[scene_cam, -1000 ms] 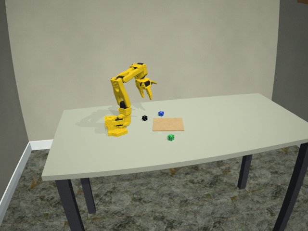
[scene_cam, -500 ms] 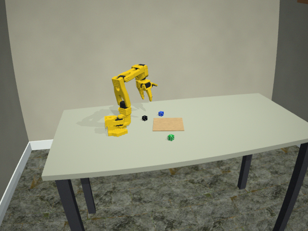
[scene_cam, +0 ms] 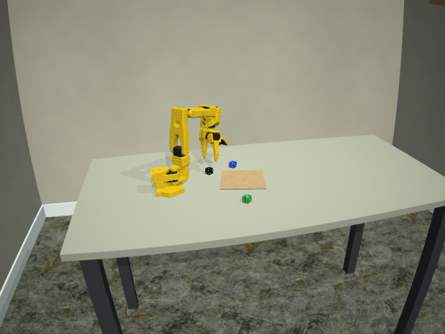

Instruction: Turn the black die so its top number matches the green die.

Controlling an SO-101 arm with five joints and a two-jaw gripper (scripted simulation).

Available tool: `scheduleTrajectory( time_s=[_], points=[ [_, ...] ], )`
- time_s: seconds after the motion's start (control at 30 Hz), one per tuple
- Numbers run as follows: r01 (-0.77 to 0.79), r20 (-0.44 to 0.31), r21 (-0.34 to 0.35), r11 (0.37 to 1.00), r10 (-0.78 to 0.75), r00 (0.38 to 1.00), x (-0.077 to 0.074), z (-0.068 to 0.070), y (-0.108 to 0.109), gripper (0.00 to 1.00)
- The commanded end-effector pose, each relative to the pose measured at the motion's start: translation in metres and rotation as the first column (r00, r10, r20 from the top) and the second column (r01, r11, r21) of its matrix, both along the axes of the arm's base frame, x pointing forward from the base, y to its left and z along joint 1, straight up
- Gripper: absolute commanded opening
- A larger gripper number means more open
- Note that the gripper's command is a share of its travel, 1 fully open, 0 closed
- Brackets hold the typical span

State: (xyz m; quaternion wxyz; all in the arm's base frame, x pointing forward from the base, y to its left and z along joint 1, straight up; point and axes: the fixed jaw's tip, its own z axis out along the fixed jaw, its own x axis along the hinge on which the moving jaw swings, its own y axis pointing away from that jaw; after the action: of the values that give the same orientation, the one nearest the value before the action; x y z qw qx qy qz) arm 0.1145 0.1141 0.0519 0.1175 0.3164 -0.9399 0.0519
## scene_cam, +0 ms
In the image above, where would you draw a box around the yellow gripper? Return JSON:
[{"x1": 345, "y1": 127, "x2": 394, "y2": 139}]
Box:
[{"x1": 199, "y1": 128, "x2": 229, "y2": 161}]

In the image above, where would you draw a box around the tan mat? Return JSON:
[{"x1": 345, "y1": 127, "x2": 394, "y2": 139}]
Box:
[{"x1": 220, "y1": 170, "x2": 266, "y2": 190}]

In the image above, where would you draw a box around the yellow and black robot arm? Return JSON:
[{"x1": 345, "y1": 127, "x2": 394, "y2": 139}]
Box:
[{"x1": 152, "y1": 104, "x2": 221, "y2": 198}]

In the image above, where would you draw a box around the green die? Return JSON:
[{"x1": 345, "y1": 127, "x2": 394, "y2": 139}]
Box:
[{"x1": 243, "y1": 194, "x2": 252, "y2": 204}]

